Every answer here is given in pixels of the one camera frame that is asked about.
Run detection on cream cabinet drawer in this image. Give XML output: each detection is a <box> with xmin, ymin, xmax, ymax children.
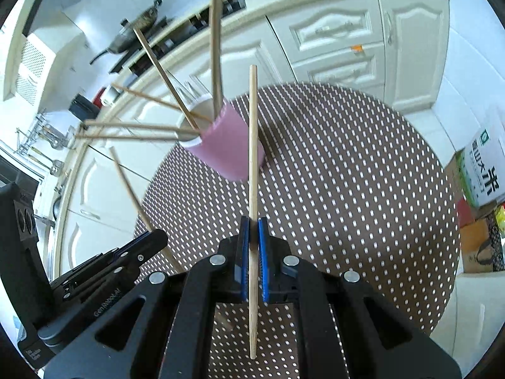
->
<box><xmin>272</xmin><ymin>2</ymin><xmax>385</xmax><ymax>64</ymax></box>

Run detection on metal wall utensil rack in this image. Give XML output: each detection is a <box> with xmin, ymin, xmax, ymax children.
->
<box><xmin>16</xmin><ymin>112</ymin><xmax>74</xmax><ymax>154</ymax></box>

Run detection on cream kitchen base cabinets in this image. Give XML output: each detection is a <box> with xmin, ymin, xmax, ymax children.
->
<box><xmin>33</xmin><ymin>0</ymin><xmax>451</xmax><ymax>285</ymax></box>

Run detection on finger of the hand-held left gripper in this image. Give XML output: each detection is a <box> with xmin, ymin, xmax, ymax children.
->
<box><xmin>63</xmin><ymin>232</ymin><xmax>168</xmax><ymax>301</ymax></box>
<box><xmin>50</xmin><ymin>229</ymin><xmax>165</xmax><ymax>286</ymax></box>

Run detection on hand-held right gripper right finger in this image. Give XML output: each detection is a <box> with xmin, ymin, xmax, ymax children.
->
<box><xmin>258</xmin><ymin>216</ymin><xmax>462</xmax><ymax>379</ymax></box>

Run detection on brown polka dot tablecloth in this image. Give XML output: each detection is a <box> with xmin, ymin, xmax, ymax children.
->
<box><xmin>134</xmin><ymin>82</ymin><xmax>461</xmax><ymax>379</ymax></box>

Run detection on cream drawer with orange sticker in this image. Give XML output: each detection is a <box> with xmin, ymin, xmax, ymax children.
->
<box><xmin>290</xmin><ymin>47</ymin><xmax>385</xmax><ymax>87</ymax></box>

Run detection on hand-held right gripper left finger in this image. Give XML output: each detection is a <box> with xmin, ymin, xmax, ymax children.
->
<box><xmin>43</xmin><ymin>216</ymin><xmax>251</xmax><ymax>379</ymax></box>

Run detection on black glass gas stove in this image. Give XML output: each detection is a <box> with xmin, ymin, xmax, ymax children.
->
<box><xmin>108</xmin><ymin>0</ymin><xmax>247</xmax><ymax>77</ymax></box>

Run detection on small cream lattice wall cabinet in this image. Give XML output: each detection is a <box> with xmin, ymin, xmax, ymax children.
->
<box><xmin>14</xmin><ymin>32</ymin><xmax>64</xmax><ymax>105</ymax></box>

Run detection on single wooden chopstick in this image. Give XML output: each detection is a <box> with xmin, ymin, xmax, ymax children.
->
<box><xmin>133</xmin><ymin>27</ymin><xmax>200</xmax><ymax>130</ymax></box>
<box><xmin>248</xmin><ymin>65</ymin><xmax>264</xmax><ymax>360</ymax></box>
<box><xmin>110</xmin><ymin>148</ymin><xmax>186</xmax><ymax>275</ymax></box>
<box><xmin>81</xmin><ymin>120</ymin><xmax>198</xmax><ymax>132</ymax></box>
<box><xmin>111</xmin><ymin>83</ymin><xmax>214</xmax><ymax>122</ymax></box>
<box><xmin>209</xmin><ymin>0</ymin><xmax>225</xmax><ymax>123</ymax></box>
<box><xmin>75</xmin><ymin>131</ymin><xmax>202</xmax><ymax>141</ymax></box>

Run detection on pink cylindrical chopstick holder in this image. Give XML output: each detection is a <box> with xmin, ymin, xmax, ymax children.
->
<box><xmin>179</xmin><ymin>95</ymin><xmax>266</xmax><ymax>182</ymax></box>

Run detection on steel wok with handle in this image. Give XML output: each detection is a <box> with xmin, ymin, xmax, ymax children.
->
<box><xmin>90</xmin><ymin>0</ymin><xmax>164</xmax><ymax>66</ymax></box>

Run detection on white green rice bag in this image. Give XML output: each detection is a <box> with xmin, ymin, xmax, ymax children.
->
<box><xmin>454</xmin><ymin>116</ymin><xmax>505</xmax><ymax>210</ymax></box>

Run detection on dark blue knife block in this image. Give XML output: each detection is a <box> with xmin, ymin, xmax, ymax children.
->
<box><xmin>69</xmin><ymin>94</ymin><xmax>99</xmax><ymax>121</ymax></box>

